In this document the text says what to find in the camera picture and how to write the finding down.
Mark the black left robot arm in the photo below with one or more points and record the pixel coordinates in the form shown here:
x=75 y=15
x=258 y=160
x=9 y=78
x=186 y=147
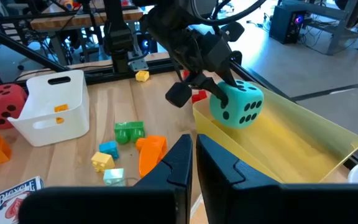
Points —
x=118 y=37

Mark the playing card box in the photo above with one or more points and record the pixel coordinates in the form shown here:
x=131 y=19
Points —
x=8 y=199

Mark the red large toy block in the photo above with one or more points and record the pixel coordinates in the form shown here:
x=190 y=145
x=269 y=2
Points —
x=186 y=74

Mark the black computer tower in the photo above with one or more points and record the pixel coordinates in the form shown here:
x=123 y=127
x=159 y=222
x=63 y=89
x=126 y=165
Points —
x=286 y=25

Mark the green large toy block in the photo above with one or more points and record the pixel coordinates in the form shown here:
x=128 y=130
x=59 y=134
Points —
x=129 y=130

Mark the yellow translucent bin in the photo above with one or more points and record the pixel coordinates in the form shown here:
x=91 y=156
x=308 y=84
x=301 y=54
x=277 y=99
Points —
x=291 y=149

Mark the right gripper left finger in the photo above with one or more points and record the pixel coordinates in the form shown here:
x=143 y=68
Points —
x=120 y=205

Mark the background wooden table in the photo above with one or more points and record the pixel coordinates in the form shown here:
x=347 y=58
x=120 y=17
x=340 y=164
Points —
x=89 y=20

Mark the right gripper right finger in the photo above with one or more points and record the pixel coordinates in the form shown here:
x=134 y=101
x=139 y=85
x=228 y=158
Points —
x=259 y=202

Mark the yellow small toy block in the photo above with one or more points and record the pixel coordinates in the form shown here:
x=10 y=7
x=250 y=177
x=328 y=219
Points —
x=102 y=161

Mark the teal foam die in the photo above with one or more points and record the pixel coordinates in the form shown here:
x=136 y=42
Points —
x=238 y=105

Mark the mint small toy block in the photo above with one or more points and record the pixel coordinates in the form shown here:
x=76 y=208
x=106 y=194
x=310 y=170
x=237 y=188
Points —
x=114 y=177

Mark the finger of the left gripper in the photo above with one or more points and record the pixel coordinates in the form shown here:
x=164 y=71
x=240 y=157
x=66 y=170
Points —
x=179 y=95
x=233 y=32

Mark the pale yellow toy block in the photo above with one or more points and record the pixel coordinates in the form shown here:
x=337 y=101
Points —
x=142 y=76

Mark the orange curved toy block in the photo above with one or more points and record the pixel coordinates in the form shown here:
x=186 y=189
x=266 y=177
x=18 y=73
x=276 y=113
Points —
x=151 y=155

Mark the blue small toy block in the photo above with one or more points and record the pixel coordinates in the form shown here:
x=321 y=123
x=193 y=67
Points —
x=109 y=149

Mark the grey metal bench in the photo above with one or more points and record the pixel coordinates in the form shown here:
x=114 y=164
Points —
x=334 y=37

